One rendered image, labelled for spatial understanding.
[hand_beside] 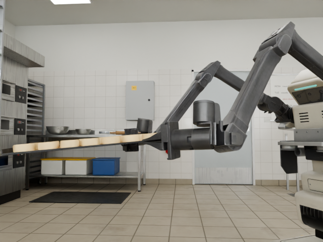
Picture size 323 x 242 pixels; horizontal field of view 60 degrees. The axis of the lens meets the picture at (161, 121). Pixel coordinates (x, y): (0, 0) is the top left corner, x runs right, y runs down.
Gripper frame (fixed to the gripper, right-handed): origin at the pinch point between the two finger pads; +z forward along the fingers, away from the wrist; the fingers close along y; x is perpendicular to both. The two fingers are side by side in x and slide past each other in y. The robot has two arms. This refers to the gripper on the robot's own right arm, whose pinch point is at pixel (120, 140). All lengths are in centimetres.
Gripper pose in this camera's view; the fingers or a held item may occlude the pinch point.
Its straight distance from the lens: 117.0
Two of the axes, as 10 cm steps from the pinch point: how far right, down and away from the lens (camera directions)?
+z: -4.3, -0.2, -9.0
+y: -0.6, -10.0, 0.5
